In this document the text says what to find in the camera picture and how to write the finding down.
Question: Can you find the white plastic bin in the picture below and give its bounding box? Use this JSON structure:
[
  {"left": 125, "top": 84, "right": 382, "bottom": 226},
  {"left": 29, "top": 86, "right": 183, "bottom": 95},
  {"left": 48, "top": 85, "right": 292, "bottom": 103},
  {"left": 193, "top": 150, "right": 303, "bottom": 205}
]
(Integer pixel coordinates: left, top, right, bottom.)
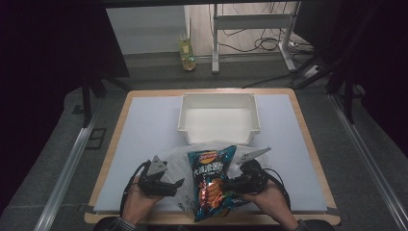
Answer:
[{"left": 177, "top": 92, "right": 262, "bottom": 145}]

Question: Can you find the black metal stand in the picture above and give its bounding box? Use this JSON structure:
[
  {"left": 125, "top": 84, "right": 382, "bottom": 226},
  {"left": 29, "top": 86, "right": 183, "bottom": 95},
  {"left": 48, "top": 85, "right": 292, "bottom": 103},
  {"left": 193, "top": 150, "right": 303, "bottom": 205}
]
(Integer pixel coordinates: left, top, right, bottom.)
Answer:
[
  {"left": 293, "top": 52, "right": 358, "bottom": 125},
  {"left": 80, "top": 71, "right": 133, "bottom": 129}
]

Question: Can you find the aluminium floor rail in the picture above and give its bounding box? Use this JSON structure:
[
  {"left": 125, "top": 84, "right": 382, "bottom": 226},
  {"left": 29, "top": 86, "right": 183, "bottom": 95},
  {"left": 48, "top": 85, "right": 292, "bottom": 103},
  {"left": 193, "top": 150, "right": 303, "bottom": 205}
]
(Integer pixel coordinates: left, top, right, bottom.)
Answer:
[
  {"left": 33, "top": 114, "right": 101, "bottom": 231},
  {"left": 329, "top": 93, "right": 408, "bottom": 231}
]

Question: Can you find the long black floor cable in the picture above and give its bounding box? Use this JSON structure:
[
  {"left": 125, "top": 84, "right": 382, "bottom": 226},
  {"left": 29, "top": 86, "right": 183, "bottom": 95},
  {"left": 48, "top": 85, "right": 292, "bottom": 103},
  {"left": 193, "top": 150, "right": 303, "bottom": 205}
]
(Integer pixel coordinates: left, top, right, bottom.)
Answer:
[{"left": 241, "top": 72, "right": 293, "bottom": 90}]

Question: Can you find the white desk frame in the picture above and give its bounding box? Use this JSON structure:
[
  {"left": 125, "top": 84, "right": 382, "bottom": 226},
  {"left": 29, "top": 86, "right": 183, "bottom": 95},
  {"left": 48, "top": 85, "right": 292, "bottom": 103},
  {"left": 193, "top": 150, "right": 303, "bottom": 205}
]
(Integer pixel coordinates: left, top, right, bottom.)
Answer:
[{"left": 210, "top": 1, "right": 301, "bottom": 75}]

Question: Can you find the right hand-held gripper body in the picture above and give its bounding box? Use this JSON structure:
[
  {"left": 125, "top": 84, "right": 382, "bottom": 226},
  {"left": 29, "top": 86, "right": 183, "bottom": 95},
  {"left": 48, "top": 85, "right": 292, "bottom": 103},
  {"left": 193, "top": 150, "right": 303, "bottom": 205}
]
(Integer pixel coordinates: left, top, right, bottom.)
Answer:
[{"left": 236, "top": 146, "right": 272, "bottom": 195}]

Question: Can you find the white power strip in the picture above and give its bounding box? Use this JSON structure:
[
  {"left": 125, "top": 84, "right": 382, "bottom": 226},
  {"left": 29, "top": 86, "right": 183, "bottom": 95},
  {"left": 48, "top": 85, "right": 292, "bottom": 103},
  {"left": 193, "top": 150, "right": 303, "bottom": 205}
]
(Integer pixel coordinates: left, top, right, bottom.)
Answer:
[{"left": 302, "top": 64, "right": 320, "bottom": 80}]

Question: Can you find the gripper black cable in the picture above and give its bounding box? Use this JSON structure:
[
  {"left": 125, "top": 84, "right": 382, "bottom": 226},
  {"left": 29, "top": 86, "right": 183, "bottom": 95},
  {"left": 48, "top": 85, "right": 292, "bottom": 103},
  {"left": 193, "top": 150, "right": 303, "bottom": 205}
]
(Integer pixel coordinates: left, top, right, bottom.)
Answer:
[
  {"left": 262, "top": 167, "right": 292, "bottom": 212},
  {"left": 119, "top": 160, "right": 151, "bottom": 217}
]

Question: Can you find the clear smiley plastic bag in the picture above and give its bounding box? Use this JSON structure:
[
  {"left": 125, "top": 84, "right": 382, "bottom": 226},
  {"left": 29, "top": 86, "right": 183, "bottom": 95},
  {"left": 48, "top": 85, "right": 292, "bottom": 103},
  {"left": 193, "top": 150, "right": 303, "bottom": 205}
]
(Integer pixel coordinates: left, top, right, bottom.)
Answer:
[{"left": 161, "top": 140, "right": 271, "bottom": 215}]

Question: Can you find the wooden table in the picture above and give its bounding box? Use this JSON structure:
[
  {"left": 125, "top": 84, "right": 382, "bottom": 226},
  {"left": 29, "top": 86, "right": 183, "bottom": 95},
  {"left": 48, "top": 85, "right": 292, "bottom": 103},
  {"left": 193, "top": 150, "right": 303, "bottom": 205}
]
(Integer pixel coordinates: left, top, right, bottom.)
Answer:
[{"left": 84, "top": 88, "right": 342, "bottom": 226}]

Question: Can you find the dark blue chips packet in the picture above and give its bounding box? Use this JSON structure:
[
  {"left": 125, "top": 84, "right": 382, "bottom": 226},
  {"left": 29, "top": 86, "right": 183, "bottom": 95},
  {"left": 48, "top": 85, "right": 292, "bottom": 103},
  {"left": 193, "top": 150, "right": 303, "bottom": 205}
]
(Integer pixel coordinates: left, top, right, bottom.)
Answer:
[{"left": 186, "top": 144, "right": 252, "bottom": 223}]

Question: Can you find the dark curtain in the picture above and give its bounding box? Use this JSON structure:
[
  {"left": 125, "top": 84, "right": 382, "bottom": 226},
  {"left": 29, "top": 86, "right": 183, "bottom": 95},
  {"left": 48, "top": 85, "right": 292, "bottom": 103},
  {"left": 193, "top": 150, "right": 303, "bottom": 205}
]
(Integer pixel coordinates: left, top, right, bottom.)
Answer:
[
  {"left": 292, "top": 0, "right": 408, "bottom": 158},
  {"left": 0, "top": 0, "right": 131, "bottom": 210}
]

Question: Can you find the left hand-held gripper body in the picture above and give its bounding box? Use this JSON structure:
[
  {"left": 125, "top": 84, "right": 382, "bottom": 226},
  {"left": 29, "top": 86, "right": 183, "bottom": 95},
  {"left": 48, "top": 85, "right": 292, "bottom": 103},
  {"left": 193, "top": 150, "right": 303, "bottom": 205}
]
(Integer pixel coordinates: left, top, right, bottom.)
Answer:
[{"left": 138, "top": 155, "right": 169, "bottom": 197}]

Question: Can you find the person's left hand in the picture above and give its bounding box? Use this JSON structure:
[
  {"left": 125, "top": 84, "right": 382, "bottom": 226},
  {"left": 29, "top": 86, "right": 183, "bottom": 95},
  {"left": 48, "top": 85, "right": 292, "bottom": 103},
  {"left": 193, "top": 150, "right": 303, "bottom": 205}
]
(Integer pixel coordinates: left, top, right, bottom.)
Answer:
[{"left": 122, "top": 182, "right": 166, "bottom": 226}]

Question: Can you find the yellow green bottle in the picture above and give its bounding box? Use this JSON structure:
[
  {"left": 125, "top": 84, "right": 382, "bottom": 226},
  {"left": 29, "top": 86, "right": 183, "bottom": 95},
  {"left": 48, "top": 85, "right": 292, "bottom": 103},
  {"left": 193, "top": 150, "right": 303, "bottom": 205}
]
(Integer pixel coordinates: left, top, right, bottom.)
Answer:
[{"left": 178, "top": 31, "right": 197, "bottom": 72}]

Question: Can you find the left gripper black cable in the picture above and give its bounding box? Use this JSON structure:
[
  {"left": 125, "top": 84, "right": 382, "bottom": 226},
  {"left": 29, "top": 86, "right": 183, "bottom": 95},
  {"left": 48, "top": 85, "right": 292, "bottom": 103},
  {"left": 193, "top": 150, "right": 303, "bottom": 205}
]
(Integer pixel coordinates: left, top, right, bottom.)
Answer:
[{"left": 119, "top": 160, "right": 151, "bottom": 217}]

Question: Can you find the person's right hand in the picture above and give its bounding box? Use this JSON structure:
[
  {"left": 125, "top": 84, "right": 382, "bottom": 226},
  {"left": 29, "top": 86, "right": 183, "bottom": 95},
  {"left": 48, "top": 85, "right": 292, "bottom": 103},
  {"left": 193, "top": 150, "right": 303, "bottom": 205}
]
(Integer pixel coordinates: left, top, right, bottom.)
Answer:
[{"left": 241, "top": 180, "right": 300, "bottom": 231}]

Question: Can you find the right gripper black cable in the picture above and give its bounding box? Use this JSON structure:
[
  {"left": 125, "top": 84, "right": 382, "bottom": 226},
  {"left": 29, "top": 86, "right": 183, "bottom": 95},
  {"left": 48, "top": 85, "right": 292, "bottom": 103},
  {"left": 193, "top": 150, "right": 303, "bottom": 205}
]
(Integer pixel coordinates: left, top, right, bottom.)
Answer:
[{"left": 262, "top": 167, "right": 292, "bottom": 212}]

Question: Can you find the white table mat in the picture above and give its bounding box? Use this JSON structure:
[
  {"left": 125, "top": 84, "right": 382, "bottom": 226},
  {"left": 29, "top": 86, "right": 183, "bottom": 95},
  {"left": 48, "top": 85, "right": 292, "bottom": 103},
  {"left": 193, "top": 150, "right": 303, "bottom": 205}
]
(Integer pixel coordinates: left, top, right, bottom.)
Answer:
[{"left": 93, "top": 93, "right": 329, "bottom": 214}]

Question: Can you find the black floor cable bundle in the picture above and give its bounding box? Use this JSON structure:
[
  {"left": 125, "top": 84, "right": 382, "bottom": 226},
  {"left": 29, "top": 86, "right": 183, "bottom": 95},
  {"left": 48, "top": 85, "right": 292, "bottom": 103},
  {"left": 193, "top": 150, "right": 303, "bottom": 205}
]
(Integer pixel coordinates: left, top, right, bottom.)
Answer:
[{"left": 217, "top": 3, "right": 292, "bottom": 54}]

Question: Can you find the black mat corner clip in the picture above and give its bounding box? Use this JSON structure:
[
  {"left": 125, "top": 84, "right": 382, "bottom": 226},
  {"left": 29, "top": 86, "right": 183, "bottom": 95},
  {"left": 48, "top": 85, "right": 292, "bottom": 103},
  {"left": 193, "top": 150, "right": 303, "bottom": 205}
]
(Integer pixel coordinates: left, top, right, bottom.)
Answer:
[
  {"left": 324, "top": 207, "right": 342, "bottom": 218},
  {"left": 78, "top": 204, "right": 98, "bottom": 216}
]

